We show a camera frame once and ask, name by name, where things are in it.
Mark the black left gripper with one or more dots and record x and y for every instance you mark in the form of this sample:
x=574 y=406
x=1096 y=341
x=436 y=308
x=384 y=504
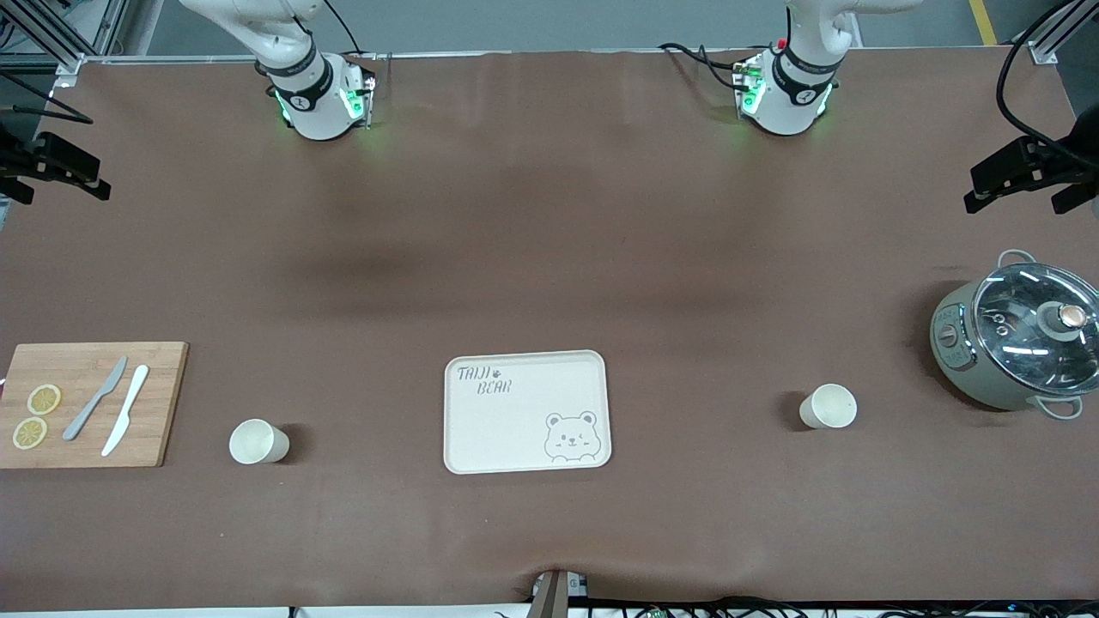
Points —
x=1061 y=169

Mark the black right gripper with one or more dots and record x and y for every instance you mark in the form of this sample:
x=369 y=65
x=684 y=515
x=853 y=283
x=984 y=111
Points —
x=19 y=161

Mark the white IKEA cup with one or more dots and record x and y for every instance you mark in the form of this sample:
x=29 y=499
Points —
x=831 y=406
x=253 y=442

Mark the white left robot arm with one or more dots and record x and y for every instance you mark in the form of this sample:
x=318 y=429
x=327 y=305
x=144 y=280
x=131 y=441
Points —
x=786 y=107

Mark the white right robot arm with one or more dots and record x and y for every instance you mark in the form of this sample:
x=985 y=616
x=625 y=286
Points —
x=318 y=112

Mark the grey-green electric cooking pot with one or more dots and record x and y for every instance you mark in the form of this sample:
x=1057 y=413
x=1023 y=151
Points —
x=957 y=343

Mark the grey plastic knife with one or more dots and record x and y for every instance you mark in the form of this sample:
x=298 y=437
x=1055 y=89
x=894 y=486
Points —
x=94 y=399

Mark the yellow lemon slice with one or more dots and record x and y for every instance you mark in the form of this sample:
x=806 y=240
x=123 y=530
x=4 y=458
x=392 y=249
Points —
x=44 y=399
x=30 y=433

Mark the white plastic knife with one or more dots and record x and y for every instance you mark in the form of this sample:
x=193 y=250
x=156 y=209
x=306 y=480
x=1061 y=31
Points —
x=129 y=403

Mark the bamboo cutting board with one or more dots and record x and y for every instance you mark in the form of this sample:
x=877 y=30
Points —
x=159 y=412

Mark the brown table cover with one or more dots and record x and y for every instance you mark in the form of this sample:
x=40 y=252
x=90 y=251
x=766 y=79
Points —
x=549 y=215

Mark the cream bear print tray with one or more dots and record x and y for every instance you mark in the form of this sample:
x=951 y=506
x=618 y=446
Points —
x=524 y=438

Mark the aluminium frame profile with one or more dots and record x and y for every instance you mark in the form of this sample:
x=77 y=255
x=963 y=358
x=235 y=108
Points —
x=43 y=30
x=1043 y=53

